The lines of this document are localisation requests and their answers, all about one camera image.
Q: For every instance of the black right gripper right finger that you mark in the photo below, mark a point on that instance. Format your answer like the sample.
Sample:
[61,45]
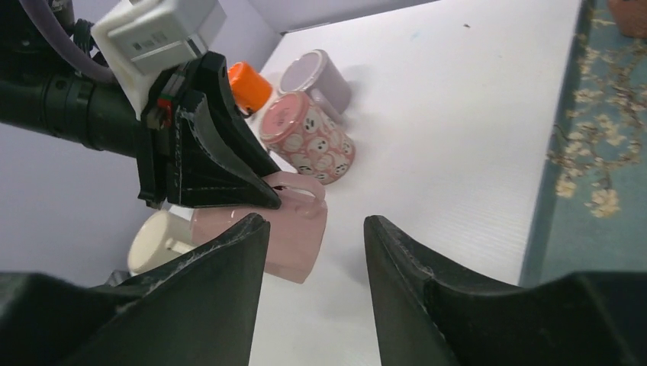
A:
[430,310]

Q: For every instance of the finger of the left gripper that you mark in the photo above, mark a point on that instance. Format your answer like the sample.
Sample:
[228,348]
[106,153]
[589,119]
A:
[203,171]

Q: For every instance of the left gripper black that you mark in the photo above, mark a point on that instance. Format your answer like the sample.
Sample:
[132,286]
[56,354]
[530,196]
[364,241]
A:
[41,92]

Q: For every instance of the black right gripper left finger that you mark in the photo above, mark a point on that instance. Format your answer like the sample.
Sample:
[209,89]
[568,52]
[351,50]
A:
[198,309]

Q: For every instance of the pink ghost pattern mug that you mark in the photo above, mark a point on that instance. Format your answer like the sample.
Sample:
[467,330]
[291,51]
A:
[299,131]

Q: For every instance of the light pink faceted mug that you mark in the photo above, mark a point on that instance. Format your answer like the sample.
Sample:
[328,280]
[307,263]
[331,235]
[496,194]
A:
[296,228]

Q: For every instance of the terracotta pink mug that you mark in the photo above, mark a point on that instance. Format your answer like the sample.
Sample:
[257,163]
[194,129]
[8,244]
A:
[630,17]

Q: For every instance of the cream speckled mug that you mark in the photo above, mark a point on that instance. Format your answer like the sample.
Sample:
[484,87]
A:
[163,237]

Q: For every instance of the mauve ribbed mug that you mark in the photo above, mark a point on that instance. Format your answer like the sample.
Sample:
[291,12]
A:
[315,74]

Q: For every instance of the teal floral tray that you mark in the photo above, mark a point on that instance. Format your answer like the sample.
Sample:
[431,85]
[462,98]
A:
[591,207]

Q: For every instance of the orange mug black handle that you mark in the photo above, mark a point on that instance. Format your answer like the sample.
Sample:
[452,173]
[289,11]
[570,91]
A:
[250,90]

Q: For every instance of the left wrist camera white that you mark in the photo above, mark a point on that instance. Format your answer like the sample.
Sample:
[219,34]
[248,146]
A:
[140,39]

